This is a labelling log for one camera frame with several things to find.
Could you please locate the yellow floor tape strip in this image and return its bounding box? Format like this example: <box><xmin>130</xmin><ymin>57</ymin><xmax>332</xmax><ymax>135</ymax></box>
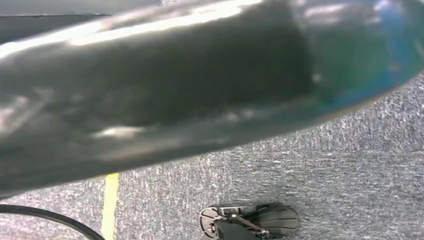
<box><xmin>100</xmin><ymin>172</ymin><xmax>120</xmax><ymax>240</ymax></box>

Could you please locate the black robot foot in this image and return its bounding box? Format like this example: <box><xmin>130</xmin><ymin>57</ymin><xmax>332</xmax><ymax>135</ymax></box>
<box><xmin>199</xmin><ymin>202</ymin><xmax>300</xmax><ymax>240</ymax></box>

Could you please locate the black floor cable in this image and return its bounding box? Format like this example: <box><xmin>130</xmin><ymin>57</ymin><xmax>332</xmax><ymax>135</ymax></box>
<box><xmin>0</xmin><ymin>204</ymin><xmax>106</xmax><ymax>240</ymax></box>

